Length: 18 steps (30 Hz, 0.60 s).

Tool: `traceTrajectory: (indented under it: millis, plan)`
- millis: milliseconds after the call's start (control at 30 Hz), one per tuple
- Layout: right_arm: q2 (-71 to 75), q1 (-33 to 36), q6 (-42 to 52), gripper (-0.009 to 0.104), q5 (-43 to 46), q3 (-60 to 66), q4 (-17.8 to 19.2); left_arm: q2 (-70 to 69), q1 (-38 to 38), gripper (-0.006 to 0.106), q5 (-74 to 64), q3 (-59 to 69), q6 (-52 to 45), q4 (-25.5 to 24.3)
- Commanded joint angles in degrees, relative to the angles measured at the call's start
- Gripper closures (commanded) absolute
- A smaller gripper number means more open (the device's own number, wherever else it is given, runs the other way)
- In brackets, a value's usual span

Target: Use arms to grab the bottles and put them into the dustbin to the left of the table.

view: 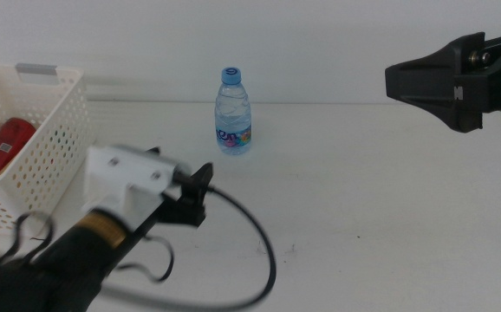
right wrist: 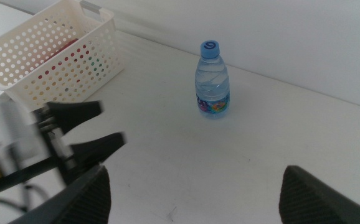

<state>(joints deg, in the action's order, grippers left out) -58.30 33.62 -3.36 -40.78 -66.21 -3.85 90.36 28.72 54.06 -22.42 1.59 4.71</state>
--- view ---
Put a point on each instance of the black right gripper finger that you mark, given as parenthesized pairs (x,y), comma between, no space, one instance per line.
(432,86)

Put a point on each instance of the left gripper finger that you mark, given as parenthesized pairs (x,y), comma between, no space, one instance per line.
(153,151)
(200,186)

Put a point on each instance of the clear water bottle blue cap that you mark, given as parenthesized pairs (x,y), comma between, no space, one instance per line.
(233,117)

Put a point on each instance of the red cola can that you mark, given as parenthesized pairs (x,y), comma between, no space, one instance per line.
(8,138)

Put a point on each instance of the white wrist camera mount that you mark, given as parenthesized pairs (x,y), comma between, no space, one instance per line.
(125,173)

